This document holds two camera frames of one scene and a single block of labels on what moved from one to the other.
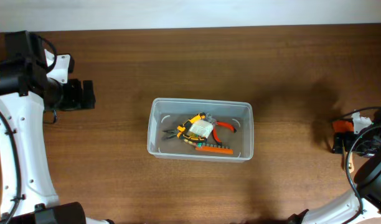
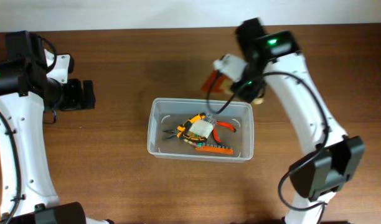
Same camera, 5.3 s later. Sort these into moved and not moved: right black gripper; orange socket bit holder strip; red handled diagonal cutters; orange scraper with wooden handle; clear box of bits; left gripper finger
Moved: orange scraper with wooden handle; right black gripper
Not moved: orange socket bit holder strip; clear box of bits; left gripper finger; red handled diagonal cutters
